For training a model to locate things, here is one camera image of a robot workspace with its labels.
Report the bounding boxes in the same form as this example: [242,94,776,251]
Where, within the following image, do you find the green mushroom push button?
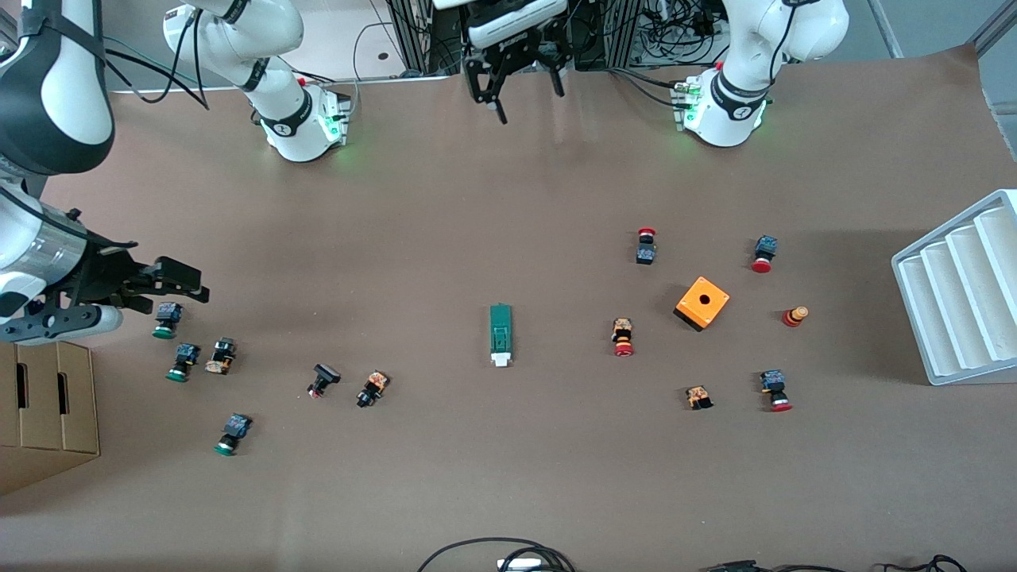
[213,412,253,458]
[165,342,201,384]
[152,301,184,341]

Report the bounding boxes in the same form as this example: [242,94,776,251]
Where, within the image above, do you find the white ribbed tray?
[891,188,1017,387]

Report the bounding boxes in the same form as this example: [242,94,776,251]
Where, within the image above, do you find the black square button red terminals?
[307,363,342,400]

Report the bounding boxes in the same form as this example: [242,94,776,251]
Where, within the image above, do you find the black looped floor cable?
[416,538,577,572]

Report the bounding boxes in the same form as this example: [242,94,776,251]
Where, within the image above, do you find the green rail module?
[489,303,516,368]

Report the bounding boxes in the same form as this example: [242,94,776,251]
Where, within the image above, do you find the aluminium frame bar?
[866,0,907,59]
[968,0,1017,56]

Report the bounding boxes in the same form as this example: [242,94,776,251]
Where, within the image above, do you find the orange button enclosure box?
[673,276,731,333]

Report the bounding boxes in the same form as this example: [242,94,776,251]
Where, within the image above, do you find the equipment rack with cables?
[387,0,720,76]

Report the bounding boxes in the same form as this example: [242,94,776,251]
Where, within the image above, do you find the brown cardboard box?
[0,340,102,497]

